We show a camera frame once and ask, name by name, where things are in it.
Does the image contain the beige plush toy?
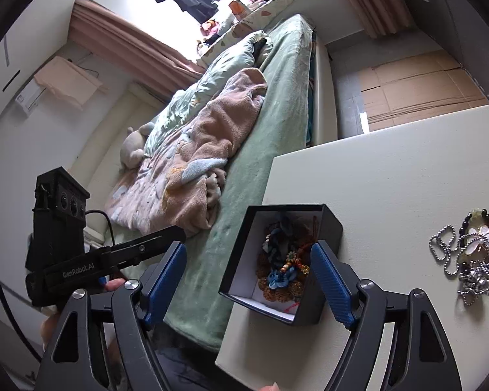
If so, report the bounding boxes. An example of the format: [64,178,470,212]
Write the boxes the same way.
[120,122,154,169]

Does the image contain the pink curtain left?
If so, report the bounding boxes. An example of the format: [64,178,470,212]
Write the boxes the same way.
[68,0,205,96]

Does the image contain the silver bead chain pile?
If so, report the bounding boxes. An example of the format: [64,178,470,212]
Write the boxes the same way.
[428,224,489,307]

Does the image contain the black square jewelry box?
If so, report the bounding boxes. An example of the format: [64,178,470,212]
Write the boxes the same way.
[219,204,343,326]

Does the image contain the flattened cardboard on floor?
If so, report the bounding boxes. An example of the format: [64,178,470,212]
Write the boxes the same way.
[358,51,489,132]

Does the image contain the black cable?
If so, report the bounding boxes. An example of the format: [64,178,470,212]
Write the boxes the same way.
[84,209,117,249]

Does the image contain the blue and brown bracelet pile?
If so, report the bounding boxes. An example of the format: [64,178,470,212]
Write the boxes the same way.
[255,215,321,303]

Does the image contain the right human hand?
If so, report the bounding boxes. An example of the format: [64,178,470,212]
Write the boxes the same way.
[259,383,280,391]

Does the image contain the window sill floral cushion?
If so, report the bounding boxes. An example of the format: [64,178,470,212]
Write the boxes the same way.
[196,0,297,69]

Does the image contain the cream padded headboard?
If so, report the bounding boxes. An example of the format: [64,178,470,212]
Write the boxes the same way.
[68,83,166,242]

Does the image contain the pink fleece blanket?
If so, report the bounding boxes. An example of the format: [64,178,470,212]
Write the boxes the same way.
[106,68,268,236]

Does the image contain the butterfly bead bracelet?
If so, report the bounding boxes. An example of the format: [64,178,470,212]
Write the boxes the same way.
[456,207,489,268]

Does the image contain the left human hand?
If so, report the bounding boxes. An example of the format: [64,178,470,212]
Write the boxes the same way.
[40,278,125,360]

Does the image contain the green bed sheet mattress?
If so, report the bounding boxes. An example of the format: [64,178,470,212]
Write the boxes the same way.
[165,15,313,351]

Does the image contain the light green floral quilt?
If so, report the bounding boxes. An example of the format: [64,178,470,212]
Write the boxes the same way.
[144,30,273,156]

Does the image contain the covered wall air conditioner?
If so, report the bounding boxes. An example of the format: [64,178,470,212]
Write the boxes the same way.
[14,56,108,116]

